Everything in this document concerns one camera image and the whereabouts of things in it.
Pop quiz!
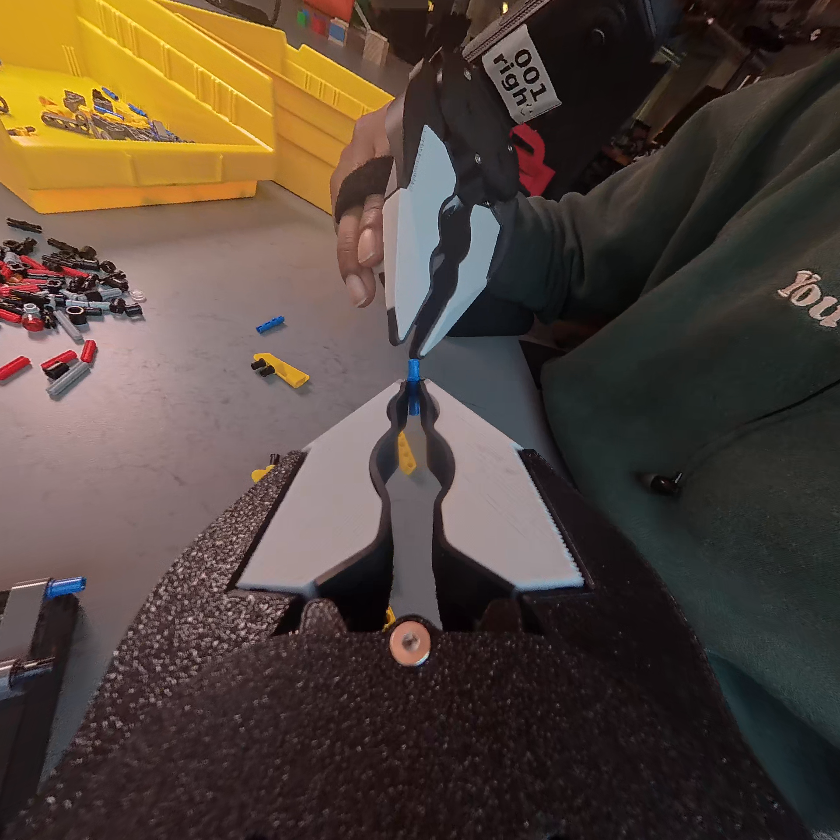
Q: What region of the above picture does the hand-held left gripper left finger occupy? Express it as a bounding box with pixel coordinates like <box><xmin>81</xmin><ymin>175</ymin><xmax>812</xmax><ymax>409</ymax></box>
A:
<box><xmin>238</xmin><ymin>379</ymin><xmax>411</xmax><ymax>590</ymax></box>

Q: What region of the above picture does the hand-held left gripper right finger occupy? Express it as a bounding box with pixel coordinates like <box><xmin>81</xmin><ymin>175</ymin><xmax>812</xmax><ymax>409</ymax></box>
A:
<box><xmin>420</xmin><ymin>381</ymin><xmax>585</xmax><ymax>595</ymax></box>

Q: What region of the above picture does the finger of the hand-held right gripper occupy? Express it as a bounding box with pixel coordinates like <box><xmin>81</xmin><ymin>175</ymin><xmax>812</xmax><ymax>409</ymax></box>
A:
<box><xmin>410</xmin><ymin>200</ymin><xmax>503</xmax><ymax>358</ymax></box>
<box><xmin>382</xmin><ymin>125</ymin><xmax>457</xmax><ymax>347</ymax></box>

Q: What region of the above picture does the pile of small lego connectors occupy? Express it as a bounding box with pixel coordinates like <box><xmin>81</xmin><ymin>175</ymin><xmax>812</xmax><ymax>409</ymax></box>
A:
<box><xmin>0</xmin><ymin>218</ymin><xmax>147</xmax><ymax>398</ymax></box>

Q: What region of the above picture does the black and yellow lego assembly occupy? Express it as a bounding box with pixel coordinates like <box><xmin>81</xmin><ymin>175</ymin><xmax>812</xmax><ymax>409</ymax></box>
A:
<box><xmin>0</xmin><ymin>576</ymin><xmax>86</xmax><ymax>815</ymax></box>

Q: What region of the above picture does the heap of grey blue lego parts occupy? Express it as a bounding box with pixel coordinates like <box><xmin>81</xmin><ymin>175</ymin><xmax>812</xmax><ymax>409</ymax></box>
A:
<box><xmin>0</xmin><ymin>85</ymin><xmax>198</xmax><ymax>144</ymax></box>

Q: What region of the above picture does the person's right hand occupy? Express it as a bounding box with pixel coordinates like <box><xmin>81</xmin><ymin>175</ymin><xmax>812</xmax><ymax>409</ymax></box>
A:
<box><xmin>331</xmin><ymin>98</ymin><xmax>395</xmax><ymax>309</ymax></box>

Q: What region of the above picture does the red step stool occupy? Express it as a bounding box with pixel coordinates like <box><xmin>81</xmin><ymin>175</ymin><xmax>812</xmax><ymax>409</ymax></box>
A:
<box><xmin>512</xmin><ymin>125</ymin><xmax>555</xmax><ymax>198</ymax></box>

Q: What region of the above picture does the yellow plastic bin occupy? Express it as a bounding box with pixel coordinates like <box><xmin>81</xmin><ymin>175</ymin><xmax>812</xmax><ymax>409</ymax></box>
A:
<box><xmin>0</xmin><ymin>0</ymin><xmax>277</xmax><ymax>214</ymax></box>
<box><xmin>157</xmin><ymin>0</ymin><xmax>395</xmax><ymax>214</ymax></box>

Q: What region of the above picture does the black drawstring with toggle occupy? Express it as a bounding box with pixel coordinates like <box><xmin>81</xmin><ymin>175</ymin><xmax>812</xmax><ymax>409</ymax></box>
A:
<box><xmin>638</xmin><ymin>374</ymin><xmax>840</xmax><ymax>497</ymax></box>

